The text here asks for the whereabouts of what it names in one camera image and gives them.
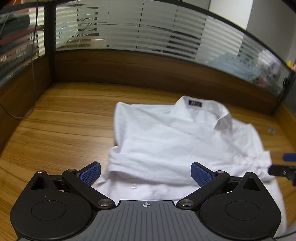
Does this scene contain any white dress shirt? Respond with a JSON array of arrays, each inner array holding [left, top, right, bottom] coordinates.
[[93, 96, 287, 236]]

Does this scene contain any frosted glass desk partition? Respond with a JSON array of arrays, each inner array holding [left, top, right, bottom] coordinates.
[[1, 1, 292, 95]]

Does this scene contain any silver desk cable grommet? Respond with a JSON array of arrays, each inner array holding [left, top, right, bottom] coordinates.
[[268, 127, 275, 135]]

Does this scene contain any black thin cable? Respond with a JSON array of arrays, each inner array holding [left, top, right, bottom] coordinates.
[[0, 0, 40, 119]]

